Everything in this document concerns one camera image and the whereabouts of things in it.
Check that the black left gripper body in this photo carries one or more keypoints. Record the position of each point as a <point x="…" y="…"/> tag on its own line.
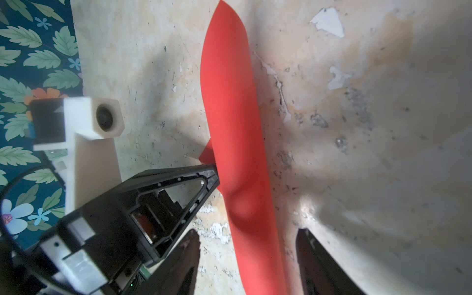
<point x="89" y="253"/>

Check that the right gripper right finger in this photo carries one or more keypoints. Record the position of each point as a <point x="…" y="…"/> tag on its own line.
<point x="320" y="273"/>

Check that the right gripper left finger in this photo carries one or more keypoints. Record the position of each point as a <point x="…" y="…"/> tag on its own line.
<point x="177" y="275"/>

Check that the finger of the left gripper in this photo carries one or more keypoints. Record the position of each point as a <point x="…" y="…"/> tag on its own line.
<point x="161" y="203"/>

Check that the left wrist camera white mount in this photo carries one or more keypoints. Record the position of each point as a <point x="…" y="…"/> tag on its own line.
<point x="86" y="127"/>

